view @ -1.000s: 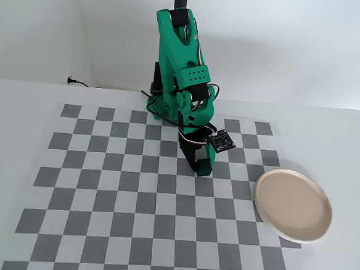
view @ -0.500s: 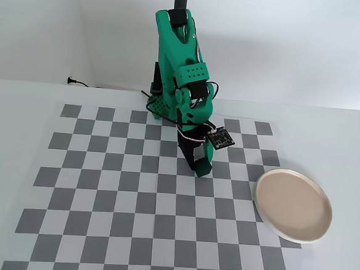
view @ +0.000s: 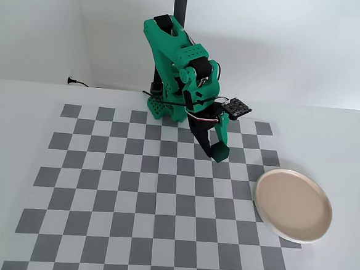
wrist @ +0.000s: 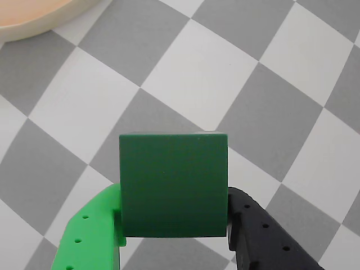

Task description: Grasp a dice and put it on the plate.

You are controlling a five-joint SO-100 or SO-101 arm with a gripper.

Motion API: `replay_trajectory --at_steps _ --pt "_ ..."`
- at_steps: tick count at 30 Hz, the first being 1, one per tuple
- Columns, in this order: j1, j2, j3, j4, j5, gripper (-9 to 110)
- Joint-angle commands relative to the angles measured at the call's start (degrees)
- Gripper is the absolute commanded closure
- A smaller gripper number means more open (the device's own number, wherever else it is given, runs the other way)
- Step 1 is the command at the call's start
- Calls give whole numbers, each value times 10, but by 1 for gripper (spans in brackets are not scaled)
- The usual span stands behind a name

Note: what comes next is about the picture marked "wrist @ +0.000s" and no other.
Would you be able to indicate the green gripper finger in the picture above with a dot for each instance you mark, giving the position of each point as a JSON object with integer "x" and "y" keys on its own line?
{"x": 90, "y": 230}

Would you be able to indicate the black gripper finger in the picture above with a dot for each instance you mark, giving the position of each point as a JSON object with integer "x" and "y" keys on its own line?
{"x": 261, "y": 233}

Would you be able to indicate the dark green cube dice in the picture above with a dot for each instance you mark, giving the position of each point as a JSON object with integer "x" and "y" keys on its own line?
{"x": 173, "y": 185}

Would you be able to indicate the beige round plate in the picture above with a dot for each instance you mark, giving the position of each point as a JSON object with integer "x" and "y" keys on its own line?
{"x": 36, "y": 17}

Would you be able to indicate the grey checkerboard mat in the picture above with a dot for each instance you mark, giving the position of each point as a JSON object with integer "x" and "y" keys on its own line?
{"x": 197, "y": 78}

